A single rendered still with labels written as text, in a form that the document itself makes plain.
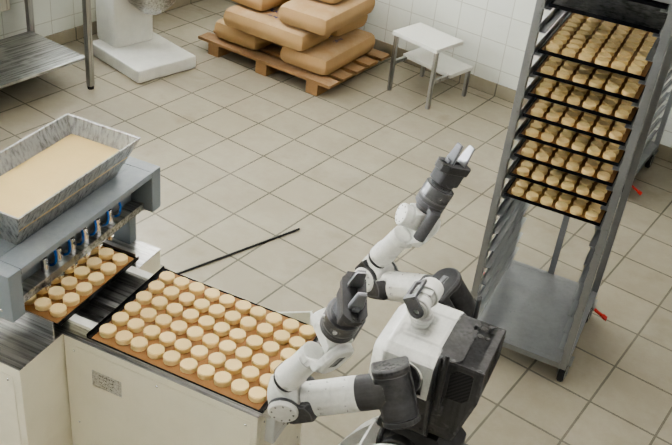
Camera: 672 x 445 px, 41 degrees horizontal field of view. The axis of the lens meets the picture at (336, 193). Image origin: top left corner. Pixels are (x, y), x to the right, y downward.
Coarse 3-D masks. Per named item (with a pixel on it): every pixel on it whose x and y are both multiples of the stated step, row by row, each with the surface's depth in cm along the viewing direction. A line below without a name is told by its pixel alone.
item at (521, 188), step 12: (516, 180) 379; (516, 192) 367; (528, 192) 368; (540, 192) 370; (552, 192) 370; (552, 204) 366; (564, 204) 363; (576, 204) 364; (588, 204) 368; (588, 216) 358; (600, 216) 361
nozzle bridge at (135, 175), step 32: (128, 160) 301; (96, 192) 283; (128, 192) 286; (160, 192) 305; (64, 224) 267; (128, 224) 314; (0, 256) 251; (32, 256) 252; (64, 256) 275; (0, 288) 247; (32, 288) 261
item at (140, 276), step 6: (126, 270) 296; (132, 270) 296; (138, 270) 296; (120, 276) 299; (126, 276) 297; (132, 276) 296; (138, 276) 295; (144, 276) 294; (150, 276) 294; (126, 282) 299; (132, 282) 298; (138, 282) 296; (144, 282) 295; (318, 342) 274
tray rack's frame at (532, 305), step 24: (648, 120) 388; (624, 192) 408; (552, 264) 444; (600, 264) 430; (504, 288) 433; (528, 288) 435; (552, 288) 437; (576, 288) 439; (504, 312) 417; (528, 312) 419; (552, 312) 421; (528, 336) 404; (552, 336) 406; (552, 360) 392
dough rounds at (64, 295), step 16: (96, 256) 300; (112, 256) 300; (128, 256) 302; (80, 272) 289; (96, 272) 290; (112, 272) 292; (64, 288) 284; (80, 288) 282; (96, 288) 286; (32, 304) 277; (48, 304) 275; (64, 304) 276
